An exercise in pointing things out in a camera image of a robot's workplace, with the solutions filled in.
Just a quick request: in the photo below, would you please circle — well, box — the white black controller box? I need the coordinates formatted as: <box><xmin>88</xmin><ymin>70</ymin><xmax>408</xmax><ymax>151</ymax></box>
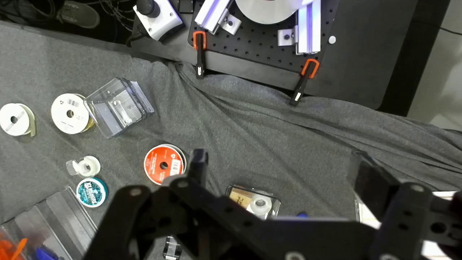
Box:
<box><xmin>133</xmin><ymin>0</ymin><xmax>184</xmax><ymax>41</ymax></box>

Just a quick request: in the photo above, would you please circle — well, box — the grey tablecloth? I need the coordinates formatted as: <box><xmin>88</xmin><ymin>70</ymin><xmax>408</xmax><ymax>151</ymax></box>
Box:
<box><xmin>0</xmin><ymin>19</ymin><xmax>462</xmax><ymax>260</ymax></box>

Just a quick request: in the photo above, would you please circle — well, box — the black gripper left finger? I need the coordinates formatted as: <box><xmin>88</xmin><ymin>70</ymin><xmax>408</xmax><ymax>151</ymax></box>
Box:
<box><xmin>164</xmin><ymin>149</ymin><xmax>210</xmax><ymax>187</ymax></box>

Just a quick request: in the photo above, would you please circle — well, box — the left orange black clamp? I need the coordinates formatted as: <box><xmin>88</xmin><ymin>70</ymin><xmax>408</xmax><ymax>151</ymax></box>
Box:
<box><xmin>192</xmin><ymin>31</ymin><xmax>207</xmax><ymax>79</ymax></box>

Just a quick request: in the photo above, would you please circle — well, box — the white gold ribbon spool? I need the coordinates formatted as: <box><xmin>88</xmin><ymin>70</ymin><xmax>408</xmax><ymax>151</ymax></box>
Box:
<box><xmin>51</xmin><ymin>93</ymin><xmax>94</xmax><ymax>135</ymax></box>

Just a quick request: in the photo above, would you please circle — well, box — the right orange black clamp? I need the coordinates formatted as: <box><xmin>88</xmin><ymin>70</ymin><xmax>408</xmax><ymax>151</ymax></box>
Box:
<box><xmin>291</xmin><ymin>58</ymin><xmax>321</xmax><ymax>106</ymax></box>

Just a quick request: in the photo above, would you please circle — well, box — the small clear plastic case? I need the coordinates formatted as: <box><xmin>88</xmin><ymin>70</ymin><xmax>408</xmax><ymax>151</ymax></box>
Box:
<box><xmin>86</xmin><ymin>79</ymin><xmax>155</xmax><ymax>139</ymax></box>

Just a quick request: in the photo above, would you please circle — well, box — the orange ribbon spool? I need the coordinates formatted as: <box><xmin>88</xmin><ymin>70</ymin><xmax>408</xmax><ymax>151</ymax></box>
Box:
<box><xmin>143</xmin><ymin>144</ymin><xmax>187</xmax><ymax>186</ymax></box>

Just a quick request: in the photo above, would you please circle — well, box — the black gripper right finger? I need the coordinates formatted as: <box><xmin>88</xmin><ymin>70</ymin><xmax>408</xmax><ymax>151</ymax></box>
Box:
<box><xmin>348</xmin><ymin>152</ymin><xmax>400</xmax><ymax>220</ymax></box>

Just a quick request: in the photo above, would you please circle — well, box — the teal ribbon spool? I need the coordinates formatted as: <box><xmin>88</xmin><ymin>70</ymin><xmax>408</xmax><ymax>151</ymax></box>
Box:
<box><xmin>75</xmin><ymin>178</ymin><xmax>109</xmax><ymax>209</ymax></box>

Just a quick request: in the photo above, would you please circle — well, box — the black tape dispenser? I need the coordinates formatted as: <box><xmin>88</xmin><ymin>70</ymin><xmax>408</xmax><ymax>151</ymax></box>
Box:
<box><xmin>229</xmin><ymin>186</ymin><xmax>282</xmax><ymax>220</ymax></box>

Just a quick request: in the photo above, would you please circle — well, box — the orange black clamp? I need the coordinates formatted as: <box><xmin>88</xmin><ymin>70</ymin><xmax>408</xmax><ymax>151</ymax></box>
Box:
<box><xmin>291</xmin><ymin>58</ymin><xmax>321</xmax><ymax>106</ymax></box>
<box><xmin>192</xmin><ymin>31</ymin><xmax>207</xmax><ymax>79</ymax></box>

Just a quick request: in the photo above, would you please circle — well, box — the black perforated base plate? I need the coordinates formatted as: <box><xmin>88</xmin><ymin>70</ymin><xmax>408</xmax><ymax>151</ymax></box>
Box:
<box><xmin>188</xmin><ymin>0</ymin><xmax>340</xmax><ymax>87</ymax></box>

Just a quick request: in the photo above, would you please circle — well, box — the large clear organizer case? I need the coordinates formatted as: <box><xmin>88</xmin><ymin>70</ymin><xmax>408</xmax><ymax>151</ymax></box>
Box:
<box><xmin>0</xmin><ymin>188</ymin><xmax>97</xmax><ymax>260</ymax></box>

